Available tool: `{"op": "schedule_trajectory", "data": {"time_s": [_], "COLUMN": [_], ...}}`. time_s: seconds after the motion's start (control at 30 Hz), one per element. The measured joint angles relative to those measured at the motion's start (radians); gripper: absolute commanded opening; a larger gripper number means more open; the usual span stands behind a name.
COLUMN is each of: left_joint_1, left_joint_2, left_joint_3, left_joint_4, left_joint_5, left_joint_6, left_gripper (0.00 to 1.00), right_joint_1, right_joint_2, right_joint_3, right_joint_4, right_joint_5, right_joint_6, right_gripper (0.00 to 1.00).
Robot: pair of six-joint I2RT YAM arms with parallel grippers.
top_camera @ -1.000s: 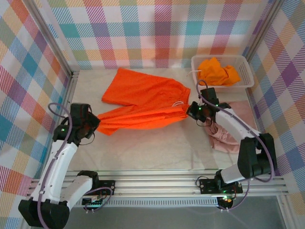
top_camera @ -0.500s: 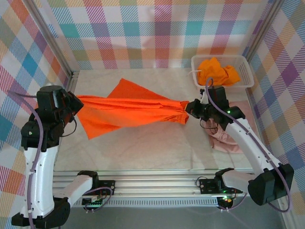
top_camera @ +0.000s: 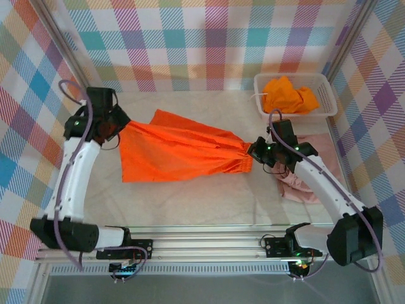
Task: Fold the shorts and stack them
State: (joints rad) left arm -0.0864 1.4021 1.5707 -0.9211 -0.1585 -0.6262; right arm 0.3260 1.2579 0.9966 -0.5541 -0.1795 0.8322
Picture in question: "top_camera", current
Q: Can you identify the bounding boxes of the white plastic mesh basket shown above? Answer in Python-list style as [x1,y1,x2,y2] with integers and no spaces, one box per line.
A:
[254,72,339,122]

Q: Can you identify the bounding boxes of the light orange shorts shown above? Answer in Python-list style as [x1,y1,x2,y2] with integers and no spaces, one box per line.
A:
[252,75,320,115]

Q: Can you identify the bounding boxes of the aluminium mounting rail frame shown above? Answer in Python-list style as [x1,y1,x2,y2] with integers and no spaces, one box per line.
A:
[34,224,385,264]

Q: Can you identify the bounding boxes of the pink shorts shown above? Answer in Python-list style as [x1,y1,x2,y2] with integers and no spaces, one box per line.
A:
[270,132,335,204]

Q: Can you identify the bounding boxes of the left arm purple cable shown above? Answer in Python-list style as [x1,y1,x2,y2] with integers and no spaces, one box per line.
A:
[53,79,149,282]

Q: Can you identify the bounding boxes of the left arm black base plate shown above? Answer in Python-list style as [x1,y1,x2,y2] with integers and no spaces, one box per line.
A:
[96,239,154,260]

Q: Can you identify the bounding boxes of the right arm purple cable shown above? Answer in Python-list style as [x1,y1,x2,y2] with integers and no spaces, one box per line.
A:
[268,109,385,281]

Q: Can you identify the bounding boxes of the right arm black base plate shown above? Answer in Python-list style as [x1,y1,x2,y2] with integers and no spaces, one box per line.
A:
[264,236,323,258]

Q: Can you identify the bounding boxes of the slotted grey cable duct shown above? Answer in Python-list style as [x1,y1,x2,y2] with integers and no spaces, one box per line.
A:
[50,264,291,276]

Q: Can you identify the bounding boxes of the aluminium side rail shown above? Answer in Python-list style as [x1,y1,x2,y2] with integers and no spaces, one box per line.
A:
[327,118,365,222]

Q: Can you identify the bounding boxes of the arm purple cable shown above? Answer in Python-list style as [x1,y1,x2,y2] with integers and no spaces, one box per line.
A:
[268,109,385,281]
[53,79,149,282]

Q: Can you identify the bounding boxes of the red-orange shorts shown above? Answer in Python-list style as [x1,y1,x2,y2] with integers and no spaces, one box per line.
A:
[119,109,254,184]

